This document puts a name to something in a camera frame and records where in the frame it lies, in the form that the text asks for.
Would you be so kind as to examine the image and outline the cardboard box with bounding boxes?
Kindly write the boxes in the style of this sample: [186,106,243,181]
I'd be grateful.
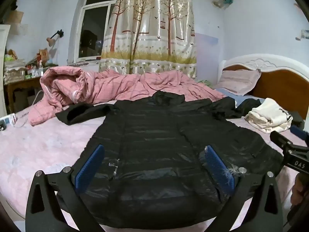
[10,10,25,35]

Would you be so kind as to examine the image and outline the pink bed sheet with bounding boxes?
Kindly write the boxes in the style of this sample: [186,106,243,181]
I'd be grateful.
[0,101,309,232]

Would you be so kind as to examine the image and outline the wooden side table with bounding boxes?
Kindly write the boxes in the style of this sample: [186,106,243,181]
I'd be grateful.
[3,76,45,114]

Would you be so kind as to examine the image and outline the dark cloth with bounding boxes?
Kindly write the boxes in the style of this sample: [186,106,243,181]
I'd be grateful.
[238,99,266,118]

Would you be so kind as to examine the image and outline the blue flowered pillow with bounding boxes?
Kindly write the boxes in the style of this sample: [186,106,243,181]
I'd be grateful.
[215,87,266,103]

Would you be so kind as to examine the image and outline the black down jacket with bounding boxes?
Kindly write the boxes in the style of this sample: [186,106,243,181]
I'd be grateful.
[55,90,284,230]

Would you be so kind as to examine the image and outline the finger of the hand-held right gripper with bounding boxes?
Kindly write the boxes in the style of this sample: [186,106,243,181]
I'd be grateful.
[290,125,309,148]
[270,131,294,151]

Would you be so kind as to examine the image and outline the pink checked quilt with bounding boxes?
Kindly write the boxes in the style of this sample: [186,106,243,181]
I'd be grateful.
[28,66,226,126]

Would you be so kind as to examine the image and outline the white and wooden headboard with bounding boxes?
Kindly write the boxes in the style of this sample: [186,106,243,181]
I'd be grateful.
[217,54,309,121]

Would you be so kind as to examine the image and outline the green patterned cloth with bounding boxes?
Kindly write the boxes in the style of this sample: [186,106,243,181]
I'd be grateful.
[199,79,215,89]

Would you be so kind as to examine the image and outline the tree print curtain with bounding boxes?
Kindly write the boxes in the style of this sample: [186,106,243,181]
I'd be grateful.
[98,0,197,79]

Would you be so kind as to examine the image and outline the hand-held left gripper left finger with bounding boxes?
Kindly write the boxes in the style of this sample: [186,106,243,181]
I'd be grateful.
[25,144,105,232]

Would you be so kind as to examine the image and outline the person's right hand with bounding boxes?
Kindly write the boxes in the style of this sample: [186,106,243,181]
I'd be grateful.
[290,173,309,206]

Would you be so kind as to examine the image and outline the pale pink pillow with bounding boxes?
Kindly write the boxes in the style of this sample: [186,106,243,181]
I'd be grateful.
[217,69,262,96]

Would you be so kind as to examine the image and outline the black desk lamp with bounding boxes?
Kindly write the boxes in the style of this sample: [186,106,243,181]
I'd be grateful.
[46,29,64,47]

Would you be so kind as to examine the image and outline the clutter on side table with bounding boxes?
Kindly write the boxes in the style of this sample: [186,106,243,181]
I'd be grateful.
[3,59,27,83]

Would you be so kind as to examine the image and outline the white framed window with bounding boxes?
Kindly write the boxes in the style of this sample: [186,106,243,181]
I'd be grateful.
[72,0,123,64]

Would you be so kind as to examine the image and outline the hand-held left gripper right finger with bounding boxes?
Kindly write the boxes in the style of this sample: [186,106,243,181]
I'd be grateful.
[198,145,284,232]

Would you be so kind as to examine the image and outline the folded white clothes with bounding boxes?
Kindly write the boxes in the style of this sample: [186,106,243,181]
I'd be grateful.
[245,98,294,133]

